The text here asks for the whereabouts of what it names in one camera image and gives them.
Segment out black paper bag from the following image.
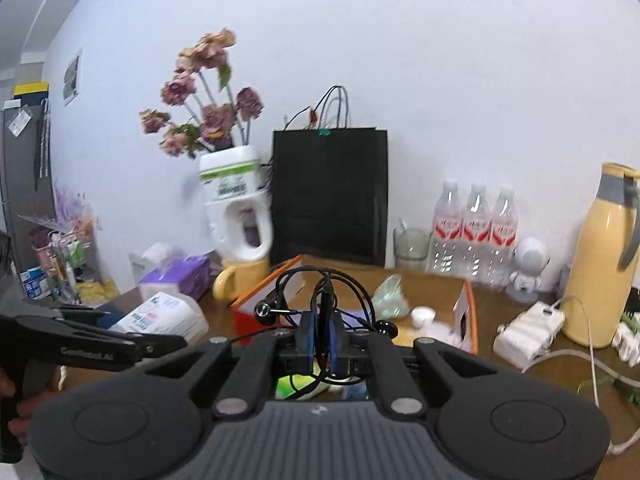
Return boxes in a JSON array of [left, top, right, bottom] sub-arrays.
[[270, 126, 389, 267]]

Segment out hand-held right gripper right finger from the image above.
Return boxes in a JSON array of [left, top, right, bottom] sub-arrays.
[[327, 311, 501, 419]]

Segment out dried pink flowers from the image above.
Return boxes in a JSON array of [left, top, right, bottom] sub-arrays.
[[139, 27, 264, 159]]

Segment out purple artificial flowers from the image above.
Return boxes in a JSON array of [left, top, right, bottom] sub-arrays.
[[52, 186, 100, 242]]

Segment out white tissue packet blue print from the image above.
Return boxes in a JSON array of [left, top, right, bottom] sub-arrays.
[[108, 291, 210, 345]]

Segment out crumpled clear plastic bag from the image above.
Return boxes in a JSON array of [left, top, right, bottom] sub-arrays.
[[371, 273, 412, 319]]

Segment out yellow thermos jug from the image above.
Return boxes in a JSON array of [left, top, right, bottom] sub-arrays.
[[561, 162, 640, 349]]

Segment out white robot toy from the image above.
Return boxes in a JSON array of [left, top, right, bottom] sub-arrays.
[[505, 237, 552, 304]]

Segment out purple tissue pack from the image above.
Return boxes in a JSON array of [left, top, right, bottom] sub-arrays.
[[138, 254, 212, 302]]

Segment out green tissue pack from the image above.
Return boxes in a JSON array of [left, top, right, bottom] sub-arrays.
[[276, 374, 323, 402]]

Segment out grey refrigerator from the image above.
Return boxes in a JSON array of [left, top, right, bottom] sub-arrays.
[[0, 99, 57, 273]]

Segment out blue white carton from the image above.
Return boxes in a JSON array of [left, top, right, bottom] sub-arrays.
[[19, 266, 52, 302]]

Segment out white power cable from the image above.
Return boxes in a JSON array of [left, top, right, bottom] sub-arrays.
[[521, 294, 640, 457]]

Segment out person's left hand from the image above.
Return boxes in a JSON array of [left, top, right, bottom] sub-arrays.
[[0, 366, 37, 443]]

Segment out yellow mug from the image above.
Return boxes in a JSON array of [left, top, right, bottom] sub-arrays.
[[212, 258, 271, 304]]

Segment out black wired earphones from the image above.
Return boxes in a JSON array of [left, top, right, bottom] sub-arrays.
[[254, 266, 399, 386]]

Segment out clear water bottle red label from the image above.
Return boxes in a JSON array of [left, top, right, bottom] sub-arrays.
[[490, 187, 519, 287], [462, 183, 494, 282], [429, 180, 464, 277]]

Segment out wall vent panel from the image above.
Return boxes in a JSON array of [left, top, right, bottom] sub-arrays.
[[63, 49, 83, 107]]

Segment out white charger with cable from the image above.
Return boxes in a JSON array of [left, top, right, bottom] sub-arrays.
[[492, 301, 566, 371]]

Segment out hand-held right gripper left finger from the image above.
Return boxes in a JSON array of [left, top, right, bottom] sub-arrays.
[[142, 312, 317, 421]]

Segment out yellow box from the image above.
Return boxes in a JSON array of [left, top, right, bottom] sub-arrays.
[[12, 81, 50, 99]]

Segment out pink wire rack with sundries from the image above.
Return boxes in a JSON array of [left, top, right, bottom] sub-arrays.
[[19, 212, 103, 307]]

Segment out glass cup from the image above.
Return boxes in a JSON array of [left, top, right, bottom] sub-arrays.
[[393, 219, 434, 274]]

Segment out orange red cardboard box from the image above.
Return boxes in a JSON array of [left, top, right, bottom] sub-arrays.
[[229, 254, 479, 358]]

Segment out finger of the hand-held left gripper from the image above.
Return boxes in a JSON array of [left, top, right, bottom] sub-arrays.
[[120, 332, 189, 362], [55, 306, 115, 332]]

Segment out green plant leaves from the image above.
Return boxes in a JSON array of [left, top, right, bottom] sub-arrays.
[[577, 374, 640, 406]]

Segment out white detergent jug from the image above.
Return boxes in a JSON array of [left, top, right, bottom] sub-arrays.
[[198, 144, 274, 264]]

